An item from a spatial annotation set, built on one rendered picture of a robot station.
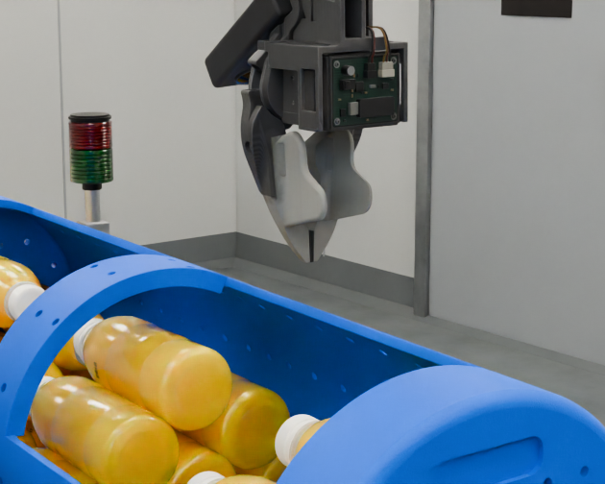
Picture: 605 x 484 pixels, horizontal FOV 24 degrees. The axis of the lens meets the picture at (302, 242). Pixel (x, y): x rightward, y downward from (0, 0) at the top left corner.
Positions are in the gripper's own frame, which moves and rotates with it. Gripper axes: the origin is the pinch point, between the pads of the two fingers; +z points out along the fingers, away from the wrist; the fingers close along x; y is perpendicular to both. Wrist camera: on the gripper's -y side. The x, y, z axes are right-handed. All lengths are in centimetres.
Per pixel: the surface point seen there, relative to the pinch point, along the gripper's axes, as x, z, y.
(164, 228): 260, 109, -505
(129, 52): 244, 24, -504
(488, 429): -0.7, 7.8, 20.0
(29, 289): -0.7, 12.3, -47.0
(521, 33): 312, 11, -315
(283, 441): -2.2, 13.8, 0.6
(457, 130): 309, 50, -348
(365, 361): 10.7, 12.2, -7.3
